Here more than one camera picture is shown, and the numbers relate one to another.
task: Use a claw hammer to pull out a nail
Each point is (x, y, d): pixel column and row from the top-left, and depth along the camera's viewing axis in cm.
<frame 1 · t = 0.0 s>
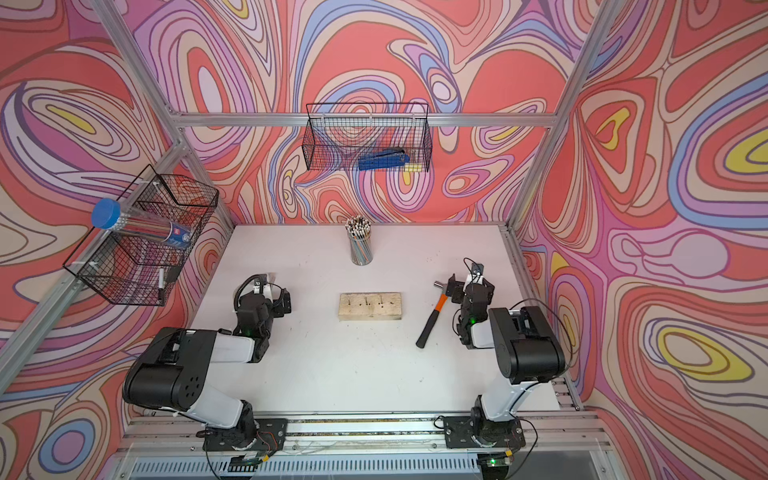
left hand: (272, 290, 93), fingers open
right hand: (468, 283, 96), fingers open
claw hammer orange black handle: (433, 317, 95), point 2 cm above the table
wooden block with nails: (370, 306, 95), point 4 cm above the table
cup of coloured pencils: (358, 229, 96), point 19 cm above the table

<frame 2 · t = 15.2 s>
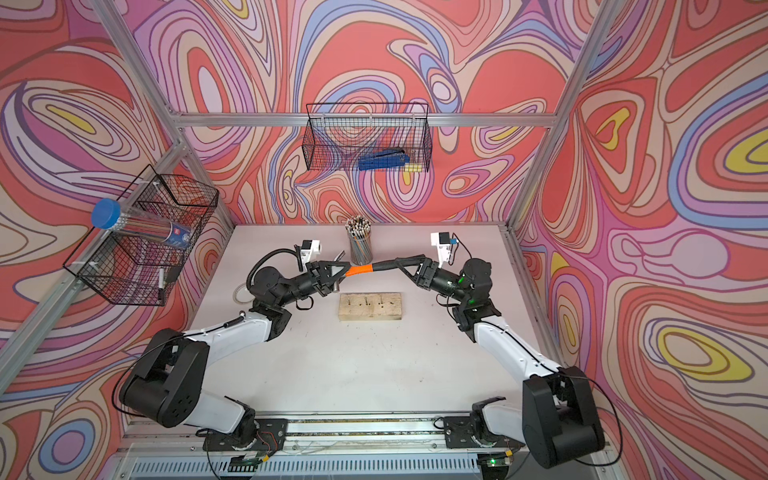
left hand: (351, 274, 71), fingers closed
right hand: (395, 271, 72), fingers open
claw hammer orange black handle: (370, 267, 73), point 29 cm above the table
the other named things where they were.

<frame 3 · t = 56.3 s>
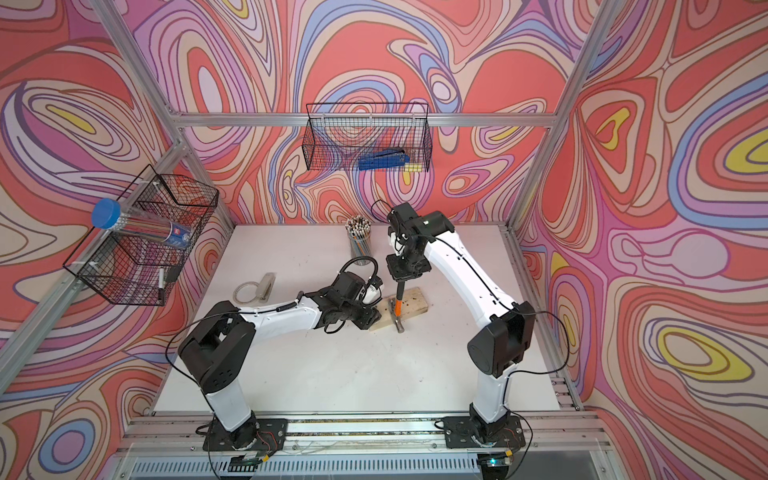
left hand: (378, 314, 90), fingers open
right hand: (402, 284, 78), fingers closed
claw hammer orange black handle: (396, 306, 93), point 6 cm above the table
wooden block with nails: (413, 303, 95), point 5 cm above the table
the other named things where they were.

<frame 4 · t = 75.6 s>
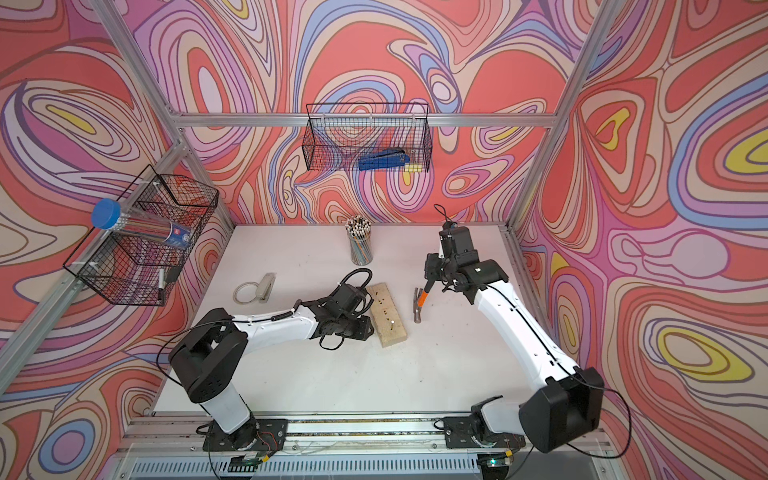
left hand: (374, 331, 88), fingers open
right hand: (433, 271, 80), fingers closed
claw hammer orange black handle: (420, 297, 92), point 8 cm above the table
wooden block with nails: (387, 320, 92), point 4 cm above the table
steel nail in block: (392, 322, 92), point 4 cm above the table
the other named things where they were.

